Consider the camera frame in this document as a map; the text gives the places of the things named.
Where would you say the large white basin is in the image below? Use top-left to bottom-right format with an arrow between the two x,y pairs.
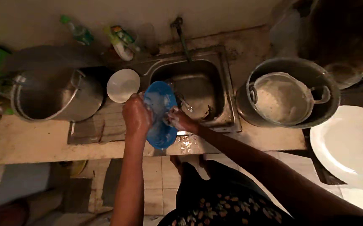
310,105 -> 363,193

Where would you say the person's right hand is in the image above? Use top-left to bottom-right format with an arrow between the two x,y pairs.
163,106 -> 200,134

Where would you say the blue plastic bowl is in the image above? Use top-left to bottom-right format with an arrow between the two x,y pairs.
144,81 -> 178,150

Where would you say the person's left forearm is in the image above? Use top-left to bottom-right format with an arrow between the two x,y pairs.
110,132 -> 147,226

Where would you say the metal spoon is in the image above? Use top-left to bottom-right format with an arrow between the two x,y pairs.
175,92 -> 194,113

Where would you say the clear bottle with green cap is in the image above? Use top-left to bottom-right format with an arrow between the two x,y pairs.
60,14 -> 94,46

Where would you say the yellow and white bottle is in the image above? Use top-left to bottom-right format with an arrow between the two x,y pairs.
108,26 -> 135,62

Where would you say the white round bowl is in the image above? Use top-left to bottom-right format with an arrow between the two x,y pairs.
107,69 -> 141,103

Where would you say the green and orange packet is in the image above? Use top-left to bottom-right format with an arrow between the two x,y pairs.
110,25 -> 136,45

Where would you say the person's body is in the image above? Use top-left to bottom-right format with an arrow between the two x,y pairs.
157,188 -> 295,226

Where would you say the tap with green hose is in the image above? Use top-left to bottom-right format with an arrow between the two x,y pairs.
171,17 -> 193,63

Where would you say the yellow round object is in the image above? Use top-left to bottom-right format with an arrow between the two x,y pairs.
70,160 -> 88,178

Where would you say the person's right forearm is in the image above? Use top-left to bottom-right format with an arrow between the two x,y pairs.
195,122 -> 363,226

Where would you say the person's left hand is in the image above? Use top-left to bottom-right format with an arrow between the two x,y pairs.
122,91 -> 154,139

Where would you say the large round metal pot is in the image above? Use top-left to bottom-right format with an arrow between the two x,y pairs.
236,57 -> 341,129

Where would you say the stainless steel sink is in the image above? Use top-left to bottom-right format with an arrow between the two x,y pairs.
68,45 -> 242,145

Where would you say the large deep metal pot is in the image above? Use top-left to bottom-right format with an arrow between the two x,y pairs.
0,67 -> 104,123

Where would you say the smaller pot with loop handles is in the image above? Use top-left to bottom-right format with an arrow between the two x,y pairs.
249,72 -> 331,126

